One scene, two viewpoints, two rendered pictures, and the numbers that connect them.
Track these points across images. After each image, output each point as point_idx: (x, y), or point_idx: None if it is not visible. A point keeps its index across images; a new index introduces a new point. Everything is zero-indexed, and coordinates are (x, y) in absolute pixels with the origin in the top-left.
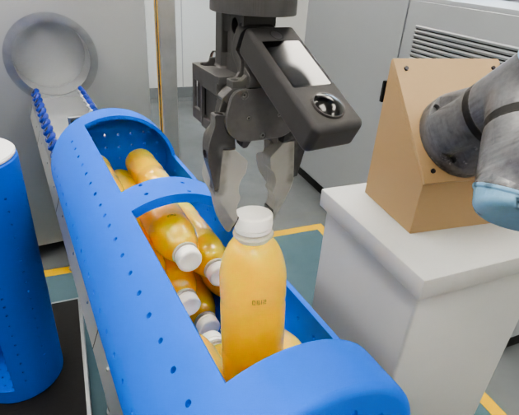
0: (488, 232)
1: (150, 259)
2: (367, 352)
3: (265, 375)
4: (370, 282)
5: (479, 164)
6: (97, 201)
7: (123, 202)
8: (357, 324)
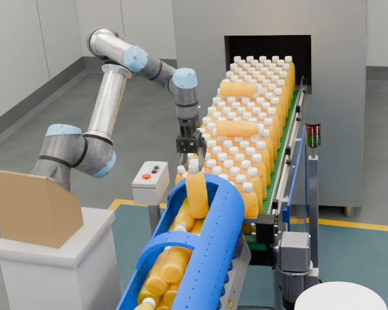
0: None
1: (209, 217)
2: (109, 280)
3: (210, 179)
4: (100, 252)
5: (99, 162)
6: (204, 259)
7: (198, 242)
8: (103, 281)
